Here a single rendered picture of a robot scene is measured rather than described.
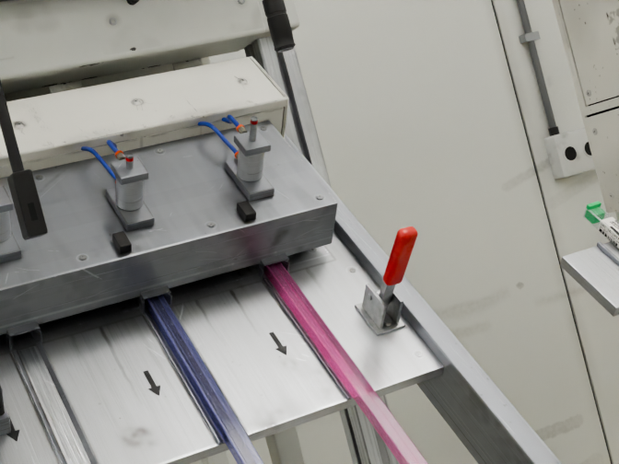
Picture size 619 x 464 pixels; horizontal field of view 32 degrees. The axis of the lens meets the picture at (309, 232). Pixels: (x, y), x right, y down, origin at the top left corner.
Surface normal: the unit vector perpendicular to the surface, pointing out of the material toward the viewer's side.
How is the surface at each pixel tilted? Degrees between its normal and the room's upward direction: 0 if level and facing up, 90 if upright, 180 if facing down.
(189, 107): 44
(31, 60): 90
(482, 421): 90
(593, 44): 90
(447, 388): 90
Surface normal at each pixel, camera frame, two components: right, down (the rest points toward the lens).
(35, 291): 0.47, 0.60
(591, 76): -0.88, 0.23
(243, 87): 0.11, -0.76
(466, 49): 0.41, -0.10
